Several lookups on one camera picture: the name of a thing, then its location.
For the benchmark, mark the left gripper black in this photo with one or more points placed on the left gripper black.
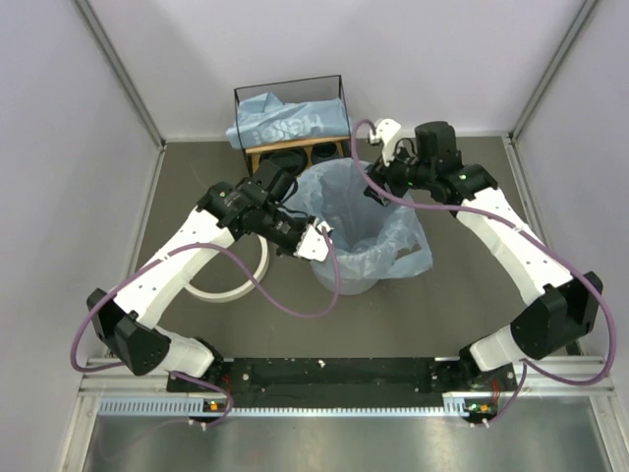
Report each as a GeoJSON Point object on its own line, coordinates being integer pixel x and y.
{"type": "Point", "coordinates": [304, 222]}

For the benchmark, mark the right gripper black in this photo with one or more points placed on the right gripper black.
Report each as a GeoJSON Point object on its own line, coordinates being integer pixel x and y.
{"type": "Point", "coordinates": [381, 174]}

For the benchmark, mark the light blue trash bag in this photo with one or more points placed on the light blue trash bag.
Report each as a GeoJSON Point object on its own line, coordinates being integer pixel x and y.
{"type": "Point", "coordinates": [264, 119]}
{"type": "Point", "coordinates": [370, 241]}

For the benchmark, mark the white grey trash bin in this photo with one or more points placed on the white grey trash bin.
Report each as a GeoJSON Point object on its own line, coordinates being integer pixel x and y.
{"type": "Point", "coordinates": [325, 275]}

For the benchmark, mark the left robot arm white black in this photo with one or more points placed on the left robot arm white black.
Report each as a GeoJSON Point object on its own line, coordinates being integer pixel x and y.
{"type": "Point", "coordinates": [128, 323]}

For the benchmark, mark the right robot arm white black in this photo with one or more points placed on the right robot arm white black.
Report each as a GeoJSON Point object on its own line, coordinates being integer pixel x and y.
{"type": "Point", "coordinates": [561, 302]}

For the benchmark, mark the black plate green rim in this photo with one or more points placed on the black plate green rim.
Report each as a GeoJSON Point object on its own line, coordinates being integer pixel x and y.
{"type": "Point", "coordinates": [292, 160]}

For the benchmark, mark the dark blue mug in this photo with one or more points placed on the dark blue mug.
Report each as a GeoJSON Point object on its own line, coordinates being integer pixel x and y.
{"type": "Point", "coordinates": [324, 152]}

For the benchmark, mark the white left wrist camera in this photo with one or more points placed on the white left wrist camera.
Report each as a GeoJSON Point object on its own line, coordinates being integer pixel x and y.
{"type": "Point", "coordinates": [312, 246]}

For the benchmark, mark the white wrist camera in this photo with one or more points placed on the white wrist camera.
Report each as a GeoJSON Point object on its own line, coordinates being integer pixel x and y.
{"type": "Point", "coordinates": [387, 132]}
{"type": "Point", "coordinates": [312, 246]}

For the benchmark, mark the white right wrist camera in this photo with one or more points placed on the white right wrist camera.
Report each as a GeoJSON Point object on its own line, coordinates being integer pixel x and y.
{"type": "Point", "coordinates": [387, 132]}

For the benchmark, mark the black wire wooden shelf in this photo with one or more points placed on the black wire wooden shelf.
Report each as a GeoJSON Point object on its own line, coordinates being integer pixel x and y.
{"type": "Point", "coordinates": [294, 91]}

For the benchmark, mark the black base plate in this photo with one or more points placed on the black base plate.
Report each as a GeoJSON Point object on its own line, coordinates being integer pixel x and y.
{"type": "Point", "coordinates": [352, 381]}

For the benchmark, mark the slotted grey cable duct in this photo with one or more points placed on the slotted grey cable duct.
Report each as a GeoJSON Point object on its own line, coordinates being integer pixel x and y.
{"type": "Point", "coordinates": [205, 406]}

